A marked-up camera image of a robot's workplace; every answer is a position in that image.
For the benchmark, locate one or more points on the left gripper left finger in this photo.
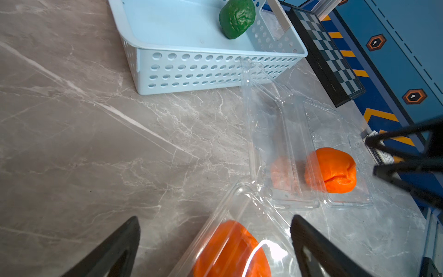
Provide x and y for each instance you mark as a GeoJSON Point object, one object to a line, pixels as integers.
{"type": "Point", "coordinates": [114, 257]}

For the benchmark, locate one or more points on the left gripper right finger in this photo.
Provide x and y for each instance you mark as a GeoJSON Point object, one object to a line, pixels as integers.
{"type": "Point", "coordinates": [316, 255]}

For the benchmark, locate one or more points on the orange fruit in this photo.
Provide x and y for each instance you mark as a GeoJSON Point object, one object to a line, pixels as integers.
{"type": "Point", "coordinates": [337, 170]}
{"type": "Point", "coordinates": [232, 251]}

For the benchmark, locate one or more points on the clear plastic clamshell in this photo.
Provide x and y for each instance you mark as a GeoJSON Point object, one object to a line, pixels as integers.
{"type": "Point", "coordinates": [244, 204]}
{"type": "Point", "coordinates": [284, 132]}

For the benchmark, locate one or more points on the green orange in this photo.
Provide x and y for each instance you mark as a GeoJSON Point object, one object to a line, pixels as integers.
{"type": "Point", "coordinates": [236, 17]}

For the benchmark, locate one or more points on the black white checkerboard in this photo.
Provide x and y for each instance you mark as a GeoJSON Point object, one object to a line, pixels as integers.
{"type": "Point", "coordinates": [324, 57]}

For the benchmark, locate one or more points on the light blue plastic basket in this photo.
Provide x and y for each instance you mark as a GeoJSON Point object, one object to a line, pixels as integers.
{"type": "Point", "coordinates": [178, 46]}

